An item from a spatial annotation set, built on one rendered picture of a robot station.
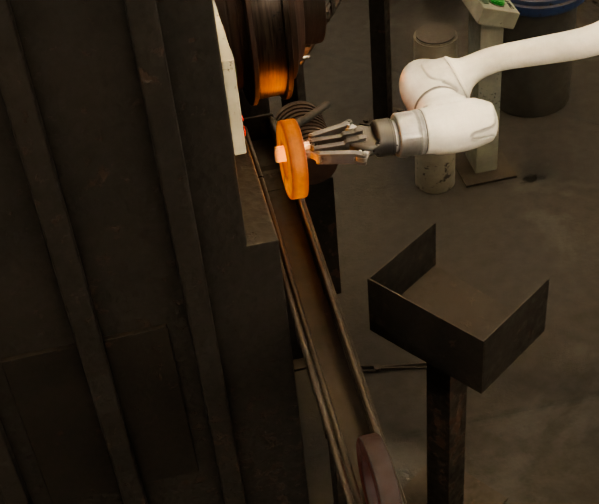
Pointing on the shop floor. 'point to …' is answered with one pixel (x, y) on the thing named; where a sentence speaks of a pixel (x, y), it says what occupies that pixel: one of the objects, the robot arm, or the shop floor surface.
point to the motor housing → (319, 191)
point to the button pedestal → (496, 22)
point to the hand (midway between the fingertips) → (292, 151)
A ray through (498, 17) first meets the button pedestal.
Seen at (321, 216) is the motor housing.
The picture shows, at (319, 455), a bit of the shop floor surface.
